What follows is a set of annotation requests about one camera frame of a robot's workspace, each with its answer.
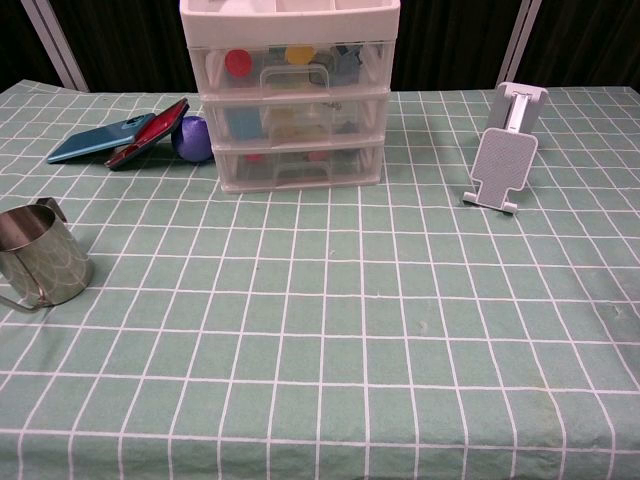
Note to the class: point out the clear plastic box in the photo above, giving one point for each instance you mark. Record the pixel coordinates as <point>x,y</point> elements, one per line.
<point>310,125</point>

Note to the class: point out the light blue cube block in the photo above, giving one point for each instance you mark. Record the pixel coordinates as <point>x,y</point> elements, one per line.
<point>243,125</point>

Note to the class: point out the clear lowest drawer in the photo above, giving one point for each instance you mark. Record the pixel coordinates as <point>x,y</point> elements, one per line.
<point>300,172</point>

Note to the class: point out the clear drawer with round blocks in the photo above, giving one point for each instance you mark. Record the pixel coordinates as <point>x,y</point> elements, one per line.
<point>295,82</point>

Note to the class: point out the clear plastic drawer unit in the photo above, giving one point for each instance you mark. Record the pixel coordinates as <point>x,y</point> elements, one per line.
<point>290,25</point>

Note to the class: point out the green checked tablecloth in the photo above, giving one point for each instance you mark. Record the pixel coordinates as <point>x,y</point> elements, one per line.
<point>320,325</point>

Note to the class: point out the small yellow block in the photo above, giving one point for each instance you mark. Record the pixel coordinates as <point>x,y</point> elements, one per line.
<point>286,122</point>

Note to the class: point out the purple ball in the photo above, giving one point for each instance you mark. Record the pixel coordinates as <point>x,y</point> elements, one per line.
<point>192,141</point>

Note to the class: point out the dark blue block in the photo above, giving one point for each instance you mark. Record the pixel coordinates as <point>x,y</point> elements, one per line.
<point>347,65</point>

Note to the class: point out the yellow round block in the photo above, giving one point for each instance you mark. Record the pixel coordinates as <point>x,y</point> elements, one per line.
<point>300,54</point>

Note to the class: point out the red round block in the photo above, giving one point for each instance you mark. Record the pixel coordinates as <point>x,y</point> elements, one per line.
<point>238,62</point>

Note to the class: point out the white phone stand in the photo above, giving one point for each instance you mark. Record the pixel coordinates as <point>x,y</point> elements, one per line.
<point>502,165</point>

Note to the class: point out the red smartphone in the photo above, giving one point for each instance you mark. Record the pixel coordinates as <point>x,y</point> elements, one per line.
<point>155,127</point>

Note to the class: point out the black curtain panel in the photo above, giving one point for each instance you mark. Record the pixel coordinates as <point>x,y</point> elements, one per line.
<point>590,45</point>
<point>450,45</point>
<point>135,45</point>
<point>25,55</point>

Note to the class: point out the blue smartphone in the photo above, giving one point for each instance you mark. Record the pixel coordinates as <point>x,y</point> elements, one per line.
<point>95,142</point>

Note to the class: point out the stainless steel pitcher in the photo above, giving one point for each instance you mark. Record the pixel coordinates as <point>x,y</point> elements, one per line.
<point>45,260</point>

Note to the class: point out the white frame pole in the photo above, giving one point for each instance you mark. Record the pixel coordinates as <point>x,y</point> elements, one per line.
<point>517,45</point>
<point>55,45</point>

